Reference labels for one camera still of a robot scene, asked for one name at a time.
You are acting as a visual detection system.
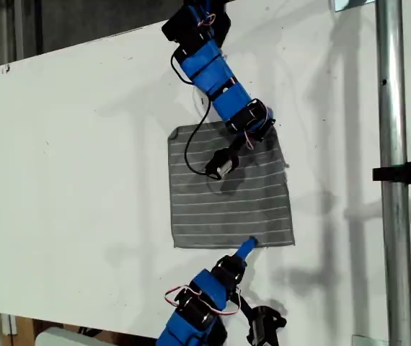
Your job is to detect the wooden table leg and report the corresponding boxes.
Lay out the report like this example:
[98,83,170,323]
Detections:
[1,313,40,346]

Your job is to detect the steel post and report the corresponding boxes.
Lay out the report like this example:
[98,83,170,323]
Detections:
[374,0,411,346]

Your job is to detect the grey striped towel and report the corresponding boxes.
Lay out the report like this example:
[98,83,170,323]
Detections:
[167,121,296,250]

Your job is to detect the black camera stalk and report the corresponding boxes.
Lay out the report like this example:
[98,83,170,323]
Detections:
[226,133,247,161]
[231,284,255,320]

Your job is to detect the black clamp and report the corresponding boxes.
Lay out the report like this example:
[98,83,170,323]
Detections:
[372,153,411,192]

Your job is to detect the black camera cable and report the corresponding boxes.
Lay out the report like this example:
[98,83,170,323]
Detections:
[170,48,212,177]

